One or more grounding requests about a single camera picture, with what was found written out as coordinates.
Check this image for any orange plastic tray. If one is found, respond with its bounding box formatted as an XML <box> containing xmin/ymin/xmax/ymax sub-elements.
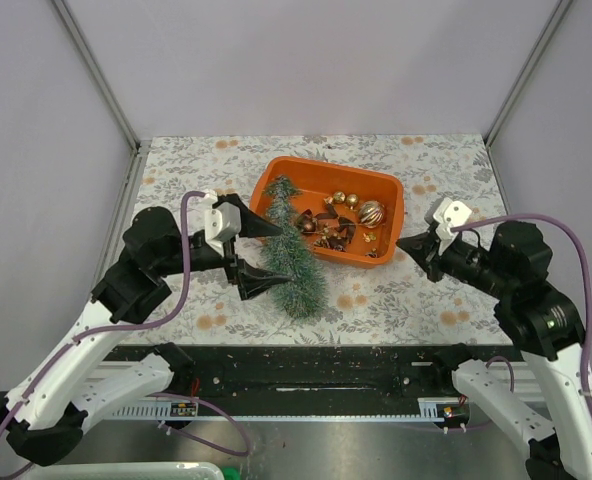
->
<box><xmin>250</xmin><ymin>156</ymin><xmax>405</xmax><ymax>269</ymax></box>

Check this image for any gold flower ornament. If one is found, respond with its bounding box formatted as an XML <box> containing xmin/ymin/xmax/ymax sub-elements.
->
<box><xmin>363</xmin><ymin>232</ymin><xmax>376</xmax><ymax>243</ymax></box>

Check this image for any small frosted christmas tree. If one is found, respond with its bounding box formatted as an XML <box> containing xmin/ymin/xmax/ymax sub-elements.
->
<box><xmin>261</xmin><ymin>175</ymin><xmax>328</xmax><ymax>322</ymax></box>

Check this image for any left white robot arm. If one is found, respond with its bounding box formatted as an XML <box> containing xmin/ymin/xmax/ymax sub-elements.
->
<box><xmin>0</xmin><ymin>191</ymin><xmax>291</xmax><ymax>467</ymax></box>

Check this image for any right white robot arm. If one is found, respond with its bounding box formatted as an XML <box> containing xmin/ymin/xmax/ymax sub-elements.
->
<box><xmin>396</xmin><ymin>221</ymin><xmax>592</xmax><ymax>479</ymax></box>

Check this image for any large gold striped bauble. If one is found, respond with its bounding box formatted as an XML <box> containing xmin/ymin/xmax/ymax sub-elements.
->
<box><xmin>358</xmin><ymin>200</ymin><xmax>386</xmax><ymax>229</ymax></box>

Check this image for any floral patterned table mat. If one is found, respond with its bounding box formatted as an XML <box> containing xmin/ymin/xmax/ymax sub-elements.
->
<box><xmin>126</xmin><ymin>133</ymin><xmax>508</xmax><ymax>346</ymax></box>

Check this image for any brown ribbon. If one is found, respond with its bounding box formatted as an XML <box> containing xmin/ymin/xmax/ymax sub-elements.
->
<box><xmin>295</xmin><ymin>197</ymin><xmax>357</xmax><ymax>252</ymax></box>

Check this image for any small gold bauble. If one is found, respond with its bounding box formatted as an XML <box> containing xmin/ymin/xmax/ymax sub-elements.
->
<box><xmin>345</xmin><ymin>194</ymin><xmax>360</xmax><ymax>209</ymax></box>
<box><xmin>332</xmin><ymin>191</ymin><xmax>346</xmax><ymax>205</ymax></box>

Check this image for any green object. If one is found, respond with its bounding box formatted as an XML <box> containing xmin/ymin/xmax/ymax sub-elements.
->
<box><xmin>222</xmin><ymin>467</ymin><xmax>241</xmax><ymax>480</ymax></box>

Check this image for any white plastic bin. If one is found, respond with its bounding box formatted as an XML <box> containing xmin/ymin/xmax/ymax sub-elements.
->
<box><xmin>21</xmin><ymin>462</ymin><xmax>225</xmax><ymax>480</ymax></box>

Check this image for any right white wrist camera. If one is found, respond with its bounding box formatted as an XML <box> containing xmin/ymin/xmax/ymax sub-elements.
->
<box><xmin>425</xmin><ymin>197</ymin><xmax>472</xmax><ymax>256</ymax></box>

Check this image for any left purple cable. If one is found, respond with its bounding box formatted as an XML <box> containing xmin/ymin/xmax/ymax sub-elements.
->
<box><xmin>0</xmin><ymin>190</ymin><xmax>255</xmax><ymax>479</ymax></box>

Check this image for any purple cable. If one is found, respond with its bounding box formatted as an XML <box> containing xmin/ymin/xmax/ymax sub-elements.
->
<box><xmin>394</xmin><ymin>213</ymin><xmax>592</xmax><ymax>466</ymax></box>
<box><xmin>0</xmin><ymin>190</ymin><xmax>255</xmax><ymax>479</ymax></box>

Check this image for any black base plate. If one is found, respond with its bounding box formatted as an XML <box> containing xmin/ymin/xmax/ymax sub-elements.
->
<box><xmin>105</xmin><ymin>343</ymin><xmax>491</xmax><ymax>417</ymax></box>

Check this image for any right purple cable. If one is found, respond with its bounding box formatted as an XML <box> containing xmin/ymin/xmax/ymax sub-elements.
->
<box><xmin>394</xmin><ymin>213</ymin><xmax>592</xmax><ymax>466</ymax></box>

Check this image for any white slotted cable duct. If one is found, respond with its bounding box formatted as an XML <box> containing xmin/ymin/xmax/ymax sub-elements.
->
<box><xmin>109</xmin><ymin>400</ymin><xmax>198</xmax><ymax>421</ymax></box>

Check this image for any aluminium frame rail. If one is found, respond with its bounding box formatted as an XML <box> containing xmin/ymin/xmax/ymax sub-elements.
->
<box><xmin>48</xmin><ymin>0</ymin><xmax>141</xmax><ymax>153</ymax></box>

